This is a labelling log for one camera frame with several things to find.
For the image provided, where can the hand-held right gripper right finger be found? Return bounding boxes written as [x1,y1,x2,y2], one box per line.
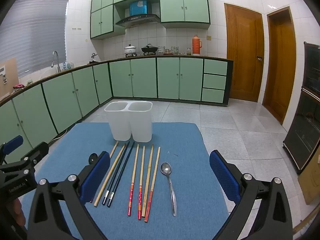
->
[209,150,293,240]

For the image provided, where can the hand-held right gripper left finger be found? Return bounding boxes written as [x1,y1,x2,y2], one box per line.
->
[27,151,111,240]

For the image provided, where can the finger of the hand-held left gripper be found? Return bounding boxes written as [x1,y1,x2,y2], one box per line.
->
[14,142,50,176]
[0,135,24,165]

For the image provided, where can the row of chopsticks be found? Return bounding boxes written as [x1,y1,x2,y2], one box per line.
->
[93,143,127,207]

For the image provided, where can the black chopstick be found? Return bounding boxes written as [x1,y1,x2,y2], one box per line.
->
[107,142,135,207]
[102,141,130,205]

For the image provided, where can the red patterned handle chopstick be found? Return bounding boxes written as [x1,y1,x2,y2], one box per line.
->
[127,144,140,217]
[137,145,146,220]

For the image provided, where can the metal spoon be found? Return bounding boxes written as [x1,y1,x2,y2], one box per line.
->
[160,162,177,217]

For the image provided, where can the white double utensil holder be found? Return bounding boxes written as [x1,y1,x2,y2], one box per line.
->
[104,101,153,142]

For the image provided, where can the person's left hand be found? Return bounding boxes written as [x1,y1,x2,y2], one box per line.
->
[11,198,26,227]

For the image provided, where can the blue mat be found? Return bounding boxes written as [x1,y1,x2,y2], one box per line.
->
[19,122,230,240]

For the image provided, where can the wooden board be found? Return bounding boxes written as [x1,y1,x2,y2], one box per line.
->
[0,57,19,95]

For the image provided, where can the cardboard box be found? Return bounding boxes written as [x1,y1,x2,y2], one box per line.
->
[297,146,320,204]

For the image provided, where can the metal faucet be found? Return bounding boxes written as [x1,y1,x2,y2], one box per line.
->
[51,51,61,73]

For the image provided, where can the black glass cabinet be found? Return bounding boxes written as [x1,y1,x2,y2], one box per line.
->
[282,41,320,175]

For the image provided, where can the grey window blind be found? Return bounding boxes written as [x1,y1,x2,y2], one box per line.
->
[0,0,69,78]

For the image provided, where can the green lower cabinets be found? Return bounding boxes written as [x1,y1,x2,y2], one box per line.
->
[0,56,234,165]

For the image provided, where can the green cabinets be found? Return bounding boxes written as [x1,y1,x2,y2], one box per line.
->
[0,56,234,165]
[90,0,211,40]

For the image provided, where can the wooden door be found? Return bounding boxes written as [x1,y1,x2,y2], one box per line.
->
[262,6,297,125]
[224,2,265,103]

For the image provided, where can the white pot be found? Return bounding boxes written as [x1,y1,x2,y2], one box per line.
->
[124,44,137,57]

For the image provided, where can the orange thermos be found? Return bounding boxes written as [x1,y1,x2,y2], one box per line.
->
[192,34,202,56]

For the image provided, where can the black wok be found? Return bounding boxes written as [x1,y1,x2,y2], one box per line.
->
[141,44,159,55]

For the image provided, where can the range hood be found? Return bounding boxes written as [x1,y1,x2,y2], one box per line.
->
[115,14,161,28]

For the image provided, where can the green upper cabinets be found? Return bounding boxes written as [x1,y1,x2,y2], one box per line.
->
[90,0,211,40]

